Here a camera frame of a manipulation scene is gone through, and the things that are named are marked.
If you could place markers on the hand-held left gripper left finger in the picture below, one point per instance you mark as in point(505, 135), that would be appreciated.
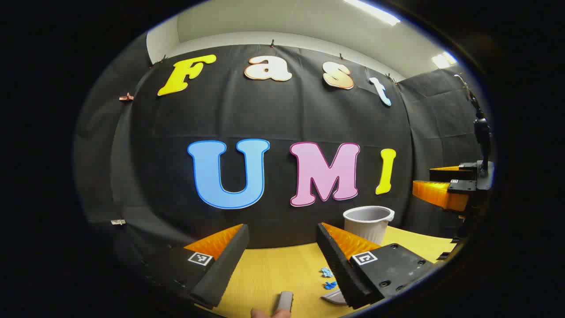
point(227, 265)

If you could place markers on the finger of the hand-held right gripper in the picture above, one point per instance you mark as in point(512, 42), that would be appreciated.
point(439, 194)
point(446, 173)

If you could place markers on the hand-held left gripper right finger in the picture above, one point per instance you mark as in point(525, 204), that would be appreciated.
point(335, 265)

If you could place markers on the light blue paper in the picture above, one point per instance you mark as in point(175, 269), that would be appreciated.
point(326, 272)

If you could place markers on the dark blue paper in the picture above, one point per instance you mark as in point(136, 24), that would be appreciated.
point(330, 285)

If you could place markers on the grey dustpan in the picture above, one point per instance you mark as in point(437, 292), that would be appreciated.
point(334, 297)

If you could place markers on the white ribbed garbage bin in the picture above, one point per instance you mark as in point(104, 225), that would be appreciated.
point(368, 227)

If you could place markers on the small grey broom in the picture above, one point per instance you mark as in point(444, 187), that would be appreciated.
point(284, 301)

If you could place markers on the ceiling light panel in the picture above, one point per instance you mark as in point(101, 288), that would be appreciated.
point(443, 60)

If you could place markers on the small metal clip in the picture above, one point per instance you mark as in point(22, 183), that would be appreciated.
point(118, 222)

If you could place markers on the black backdrop cloth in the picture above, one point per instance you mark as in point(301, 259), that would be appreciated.
point(273, 115)

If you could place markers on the small red clip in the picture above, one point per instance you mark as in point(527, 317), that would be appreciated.
point(126, 97)

